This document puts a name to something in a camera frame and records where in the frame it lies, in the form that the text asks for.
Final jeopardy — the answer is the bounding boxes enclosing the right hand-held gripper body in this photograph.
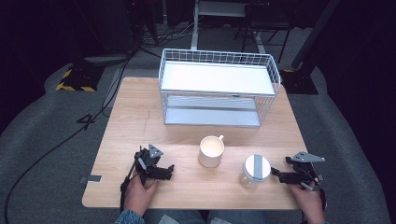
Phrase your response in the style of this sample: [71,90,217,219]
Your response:
[285,150,326,191]

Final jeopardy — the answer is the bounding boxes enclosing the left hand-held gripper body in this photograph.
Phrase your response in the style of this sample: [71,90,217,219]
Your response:
[134,143,164,182]

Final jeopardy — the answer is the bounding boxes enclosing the glass jar with white lid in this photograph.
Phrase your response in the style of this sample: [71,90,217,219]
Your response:
[238,154,273,189]

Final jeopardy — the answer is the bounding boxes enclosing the white cup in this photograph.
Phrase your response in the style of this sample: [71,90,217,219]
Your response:
[197,134,226,169]

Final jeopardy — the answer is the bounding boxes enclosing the white wire shelf rack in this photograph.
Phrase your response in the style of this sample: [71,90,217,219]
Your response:
[158,48,282,129]

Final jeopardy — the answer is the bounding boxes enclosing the person's left hand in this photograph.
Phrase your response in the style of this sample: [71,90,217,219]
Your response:
[123,177,161,217]

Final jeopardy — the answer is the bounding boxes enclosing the person's right hand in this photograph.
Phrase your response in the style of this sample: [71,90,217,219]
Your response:
[288,184,327,224]

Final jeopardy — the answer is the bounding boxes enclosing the person's legs in jeans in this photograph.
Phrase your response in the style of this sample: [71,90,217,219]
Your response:
[143,209,269,224]

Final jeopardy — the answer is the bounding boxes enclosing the black stand base with pole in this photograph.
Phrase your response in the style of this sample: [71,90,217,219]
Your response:
[279,0,343,95]

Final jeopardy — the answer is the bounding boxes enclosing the yellow black striped stand base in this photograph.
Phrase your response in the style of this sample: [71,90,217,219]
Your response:
[55,64,106,93]

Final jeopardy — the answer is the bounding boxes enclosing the black chair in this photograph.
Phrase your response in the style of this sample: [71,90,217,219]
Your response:
[233,2,294,64]

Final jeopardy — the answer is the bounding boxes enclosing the left hand-held gripper black cable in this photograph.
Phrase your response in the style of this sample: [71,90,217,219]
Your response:
[120,160,140,214]

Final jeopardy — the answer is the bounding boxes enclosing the hand-held gripper black cable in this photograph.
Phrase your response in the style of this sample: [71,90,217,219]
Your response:
[120,160,140,214]
[317,186,329,213]

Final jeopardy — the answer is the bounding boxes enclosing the right hand-held gripper black cable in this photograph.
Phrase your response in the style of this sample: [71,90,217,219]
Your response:
[317,186,329,213]

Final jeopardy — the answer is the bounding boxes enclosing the long black floor cable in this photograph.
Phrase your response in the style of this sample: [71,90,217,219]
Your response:
[3,52,135,224]

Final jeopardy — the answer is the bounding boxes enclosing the bundle of floor cables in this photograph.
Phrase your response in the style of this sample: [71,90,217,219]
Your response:
[136,17,202,50]

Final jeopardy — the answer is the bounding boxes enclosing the white metal desk frame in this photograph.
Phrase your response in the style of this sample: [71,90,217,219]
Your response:
[190,0,267,54]

